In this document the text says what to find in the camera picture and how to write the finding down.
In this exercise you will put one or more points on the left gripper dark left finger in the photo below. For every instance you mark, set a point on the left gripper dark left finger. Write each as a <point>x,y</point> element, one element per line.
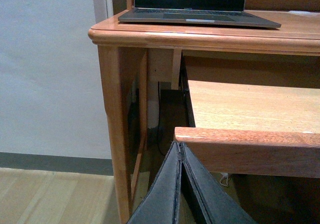
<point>161,205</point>

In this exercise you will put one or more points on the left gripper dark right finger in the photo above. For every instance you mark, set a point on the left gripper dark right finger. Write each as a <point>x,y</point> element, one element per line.
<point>208,202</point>

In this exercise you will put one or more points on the wooden keyboard tray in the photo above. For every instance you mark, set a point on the wooden keyboard tray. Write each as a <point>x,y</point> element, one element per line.
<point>254,117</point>

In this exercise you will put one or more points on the wooden desk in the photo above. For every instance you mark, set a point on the wooden desk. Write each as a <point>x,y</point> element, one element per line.
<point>154,52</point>

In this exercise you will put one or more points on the grey open laptop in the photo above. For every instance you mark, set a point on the grey open laptop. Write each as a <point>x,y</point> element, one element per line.
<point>199,12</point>

